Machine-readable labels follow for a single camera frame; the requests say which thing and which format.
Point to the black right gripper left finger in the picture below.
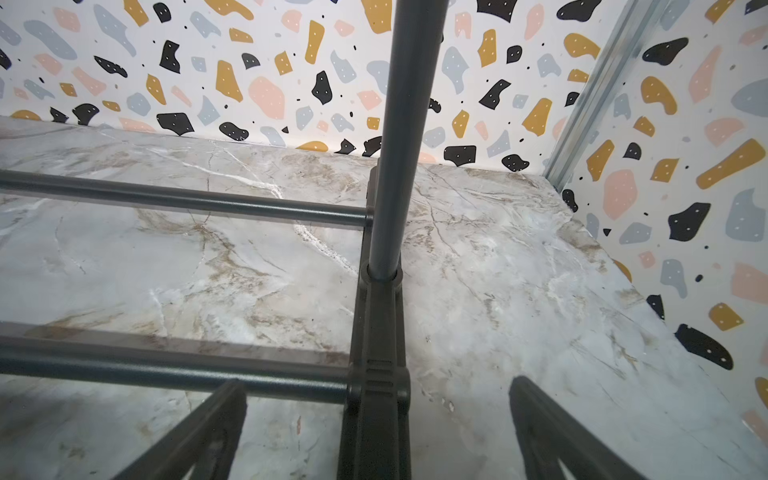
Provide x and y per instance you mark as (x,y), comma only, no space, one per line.
(202,446)

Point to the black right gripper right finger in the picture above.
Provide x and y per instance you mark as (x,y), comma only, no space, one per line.
(552,442)

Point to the dark grey clothes rack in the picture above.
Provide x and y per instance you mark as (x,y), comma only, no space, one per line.
(374,389)

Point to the aluminium corner profile right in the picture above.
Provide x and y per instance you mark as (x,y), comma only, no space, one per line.
(636,21)

